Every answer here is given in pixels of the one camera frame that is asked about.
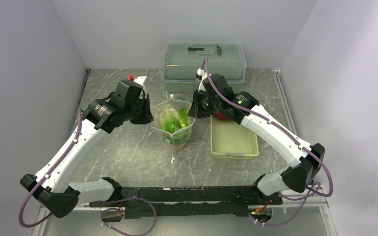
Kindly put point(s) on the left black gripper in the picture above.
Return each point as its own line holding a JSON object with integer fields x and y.
{"x": 147, "y": 117}

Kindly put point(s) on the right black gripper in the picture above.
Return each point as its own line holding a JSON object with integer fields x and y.
{"x": 193, "y": 112}

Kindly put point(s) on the watermelon slice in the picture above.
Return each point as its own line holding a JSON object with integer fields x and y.
{"x": 184, "y": 119}

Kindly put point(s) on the green cabbage leaf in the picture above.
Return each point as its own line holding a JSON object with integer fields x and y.
{"x": 169, "y": 122}

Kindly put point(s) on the clear dotted zip bag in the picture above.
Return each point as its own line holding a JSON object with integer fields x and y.
{"x": 171, "y": 105}

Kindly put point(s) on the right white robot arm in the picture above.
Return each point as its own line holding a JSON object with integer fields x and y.
{"x": 303, "y": 159}

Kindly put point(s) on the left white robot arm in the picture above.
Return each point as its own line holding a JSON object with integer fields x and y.
{"x": 52, "y": 186}

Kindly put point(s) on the pale green perforated basket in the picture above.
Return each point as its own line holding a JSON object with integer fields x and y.
{"x": 230, "y": 140}

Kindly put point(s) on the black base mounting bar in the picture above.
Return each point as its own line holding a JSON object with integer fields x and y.
{"x": 189, "y": 201}

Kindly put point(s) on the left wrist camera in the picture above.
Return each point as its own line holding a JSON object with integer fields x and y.
{"x": 139, "y": 80}

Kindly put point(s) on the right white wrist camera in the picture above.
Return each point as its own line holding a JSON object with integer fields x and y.
{"x": 201, "y": 76}

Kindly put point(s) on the aluminium rail frame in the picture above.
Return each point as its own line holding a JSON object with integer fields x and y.
{"x": 61, "y": 204}

